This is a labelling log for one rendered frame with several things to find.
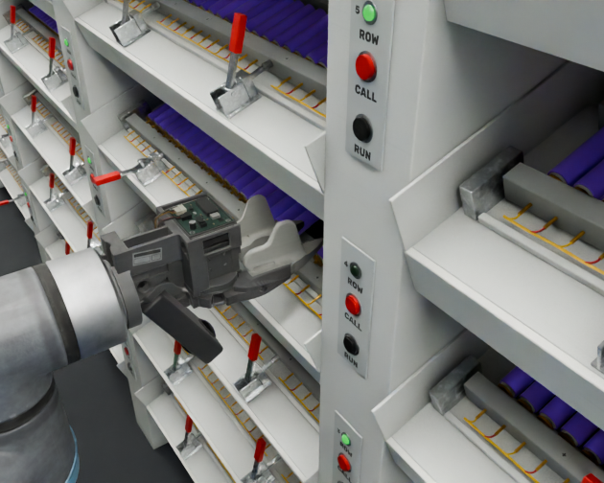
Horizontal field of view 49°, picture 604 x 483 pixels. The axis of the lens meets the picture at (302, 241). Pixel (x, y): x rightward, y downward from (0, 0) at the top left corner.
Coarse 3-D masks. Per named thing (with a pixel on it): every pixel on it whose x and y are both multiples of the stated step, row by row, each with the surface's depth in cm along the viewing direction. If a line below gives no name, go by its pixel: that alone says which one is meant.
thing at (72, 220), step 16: (32, 176) 175; (48, 176) 175; (48, 192) 171; (64, 192) 165; (48, 208) 163; (64, 208) 163; (80, 208) 161; (64, 224) 159; (80, 224) 157; (80, 240) 153; (96, 240) 150
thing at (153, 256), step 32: (160, 224) 63; (192, 224) 59; (224, 224) 60; (128, 256) 57; (160, 256) 59; (192, 256) 58; (224, 256) 62; (128, 288) 57; (160, 288) 61; (192, 288) 61; (224, 288) 62; (128, 320) 58
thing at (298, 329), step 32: (128, 96) 105; (96, 128) 104; (128, 160) 100; (192, 160) 95; (160, 192) 92; (192, 192) 90; (288, 288) 73; (288, 320) 70; (320, 320) 68; (320, 352) 62
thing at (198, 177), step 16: (144, 128) 100; (160, 144) 96; (176, 160) 92; (192, 176) 88; (208, 176) 87; (208, 192) 85; (224, 192) 84; (224, 208) 83; (240, 208) 81; (304, 272) 70; (320, 272) 70; (304, 288) 70; (320, 288) 68
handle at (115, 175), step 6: (138, 162) 93; (132, 168) 93; (138, 168) 93; (108, 174) 92; (114, 174) 92; (120, 174) 92; (126, 174) 92; (96, 180) 90; (102, 180) 91; (108, 180) 91; (114, 180) 92
